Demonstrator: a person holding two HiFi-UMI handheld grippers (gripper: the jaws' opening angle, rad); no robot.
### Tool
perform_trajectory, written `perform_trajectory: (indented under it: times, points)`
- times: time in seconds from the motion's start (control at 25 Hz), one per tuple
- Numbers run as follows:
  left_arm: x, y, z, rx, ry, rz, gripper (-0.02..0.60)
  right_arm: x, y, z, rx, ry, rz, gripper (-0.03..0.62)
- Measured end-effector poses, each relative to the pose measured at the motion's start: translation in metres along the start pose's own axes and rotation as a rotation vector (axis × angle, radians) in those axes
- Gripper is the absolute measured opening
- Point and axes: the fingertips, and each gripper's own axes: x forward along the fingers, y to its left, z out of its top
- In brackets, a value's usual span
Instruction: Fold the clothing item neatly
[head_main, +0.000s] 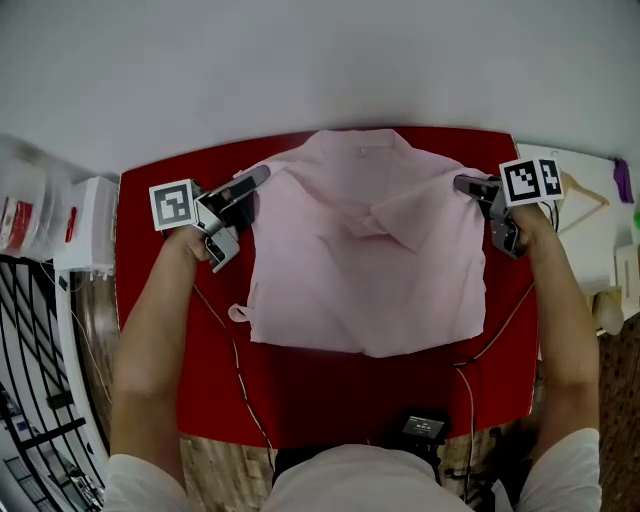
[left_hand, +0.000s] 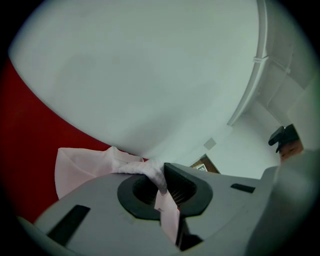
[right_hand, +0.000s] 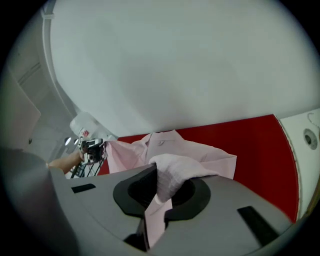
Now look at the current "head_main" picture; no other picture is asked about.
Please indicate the white side table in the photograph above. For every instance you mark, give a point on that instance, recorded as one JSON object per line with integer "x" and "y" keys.
{"x": 585, "y": 255}

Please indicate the person's left forearm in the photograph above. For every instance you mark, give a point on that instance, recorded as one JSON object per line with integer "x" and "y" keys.
{"x": 150, "y": 350}

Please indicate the person's white shirt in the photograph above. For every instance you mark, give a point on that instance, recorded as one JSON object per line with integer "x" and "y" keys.
{"x": 360, "y": 485}

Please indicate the clear water jug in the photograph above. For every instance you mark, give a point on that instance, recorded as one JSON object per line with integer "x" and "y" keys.
{"x": 30, "y": 200}

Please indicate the purple cloth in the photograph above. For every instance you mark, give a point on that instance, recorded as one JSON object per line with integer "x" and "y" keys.
{"x": 624, "y": 180}

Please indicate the black metal railing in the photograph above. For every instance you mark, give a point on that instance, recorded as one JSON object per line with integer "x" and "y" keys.
{"x": 30, "y": 375}

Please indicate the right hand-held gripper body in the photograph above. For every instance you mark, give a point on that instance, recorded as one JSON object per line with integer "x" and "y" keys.
{"x": 530, "y": 182}

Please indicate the wooden clothes hanger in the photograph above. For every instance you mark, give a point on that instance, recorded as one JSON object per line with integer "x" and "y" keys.
{"x": 587, "y": 192}

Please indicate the pink robe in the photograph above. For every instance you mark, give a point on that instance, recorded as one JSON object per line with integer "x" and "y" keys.
{"x": 360, "y": 280}

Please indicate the red tablecloth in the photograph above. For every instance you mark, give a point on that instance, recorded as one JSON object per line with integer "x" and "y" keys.
{"x": 325, "y": 400}

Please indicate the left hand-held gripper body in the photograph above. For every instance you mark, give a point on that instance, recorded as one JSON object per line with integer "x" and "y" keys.
{"x": 172, "y": 205}

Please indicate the black device with screen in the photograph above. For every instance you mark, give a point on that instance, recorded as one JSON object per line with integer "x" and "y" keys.
{"x": 424, "y": 427}

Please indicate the person's right forearm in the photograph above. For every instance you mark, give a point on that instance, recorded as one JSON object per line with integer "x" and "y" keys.
{"x": 565, "y": 325}

